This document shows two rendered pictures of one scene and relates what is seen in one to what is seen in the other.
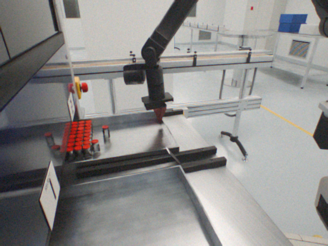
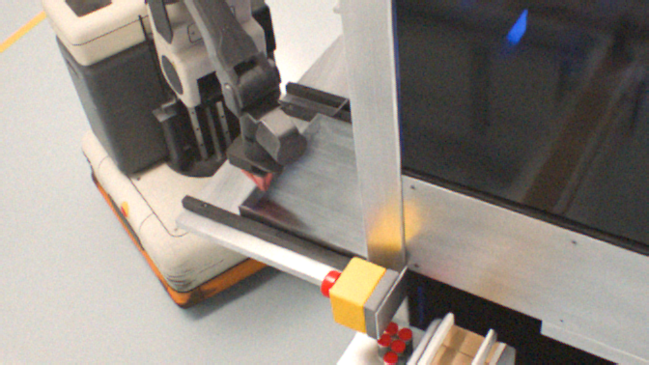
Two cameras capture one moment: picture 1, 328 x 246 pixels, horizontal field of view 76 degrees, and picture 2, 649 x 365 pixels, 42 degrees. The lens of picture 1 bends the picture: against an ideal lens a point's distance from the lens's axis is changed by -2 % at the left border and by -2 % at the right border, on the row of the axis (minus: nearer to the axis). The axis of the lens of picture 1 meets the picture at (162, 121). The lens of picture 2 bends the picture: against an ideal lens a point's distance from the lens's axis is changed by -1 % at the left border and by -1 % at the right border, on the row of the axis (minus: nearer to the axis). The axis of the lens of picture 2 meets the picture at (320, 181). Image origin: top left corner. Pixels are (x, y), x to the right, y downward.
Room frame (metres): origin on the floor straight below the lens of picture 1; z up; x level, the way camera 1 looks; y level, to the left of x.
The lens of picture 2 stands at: (1.25, 0.91, 1.96)
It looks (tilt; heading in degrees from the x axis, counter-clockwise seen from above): 45 degrees down; 233
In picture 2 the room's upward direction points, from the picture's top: 9 degrees counter-clockwise
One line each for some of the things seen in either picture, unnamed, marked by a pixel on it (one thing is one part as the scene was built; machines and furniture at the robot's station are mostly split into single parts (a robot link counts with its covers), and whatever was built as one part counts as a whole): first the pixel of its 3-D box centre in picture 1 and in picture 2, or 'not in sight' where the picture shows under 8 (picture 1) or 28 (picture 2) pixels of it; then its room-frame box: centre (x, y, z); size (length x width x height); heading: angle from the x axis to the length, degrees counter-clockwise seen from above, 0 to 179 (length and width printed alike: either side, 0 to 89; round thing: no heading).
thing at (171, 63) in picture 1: (163, 61); not in sight; (1.63, 0.00, 0.92); 1.90 x 0.16 x 0.16; 106
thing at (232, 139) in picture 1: (233, 141); not in sight; (1.83, -0.73, 0.07); 0.50 x 0.08 x 0.14; 16
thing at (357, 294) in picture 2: (70, 88); (364, 297); (0.79, 0.36, 0.99); 0.08 x 0.07 x 0.07; 106
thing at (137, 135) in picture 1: (117, 137); (363, 194); (0.59, 0.15, 0.90); 0.34 x 0.26 x 0.04; 105
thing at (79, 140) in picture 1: (81, 139); not in sight; (0.56, 0.26, 0.90); 0.18 x 0.02 x 0.05; 15
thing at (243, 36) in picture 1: (240, 59); not in sight; (4.04, -1.45, 0.46); 0.94 x 0.94 x 0.93
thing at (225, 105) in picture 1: (179, 111); not in sight; (1.67, -0.15, 0.49); 1.60 x 0.08 x 0.12; 106
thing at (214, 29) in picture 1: (192, 25); not in sight; (6.30, -0.80, 0.92); 3.60 x 0.15 x 0.16; 16
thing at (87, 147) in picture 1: (88, 138); not in sight; (0.57, 0.23, 0.90); 0.18 x 0.02 x 0.05; 15
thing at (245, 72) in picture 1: (239, 106); not in sight; (1.83, -0.73, 0.46); 0.09 x 0.09 x 0.77; 16
